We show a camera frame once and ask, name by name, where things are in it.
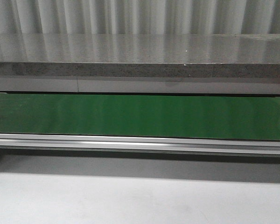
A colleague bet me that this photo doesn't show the grey granite counter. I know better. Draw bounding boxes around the grey granite counter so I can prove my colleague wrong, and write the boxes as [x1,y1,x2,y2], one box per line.
[0,34,280,95]

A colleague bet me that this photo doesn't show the green conveyor belt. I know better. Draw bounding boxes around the green conveyor belt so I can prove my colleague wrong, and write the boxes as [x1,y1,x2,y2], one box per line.
[0,93,280,156]

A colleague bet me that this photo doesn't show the white curtain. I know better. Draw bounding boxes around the white curtain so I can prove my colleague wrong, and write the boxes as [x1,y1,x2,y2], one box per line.
[0,0,280,35]

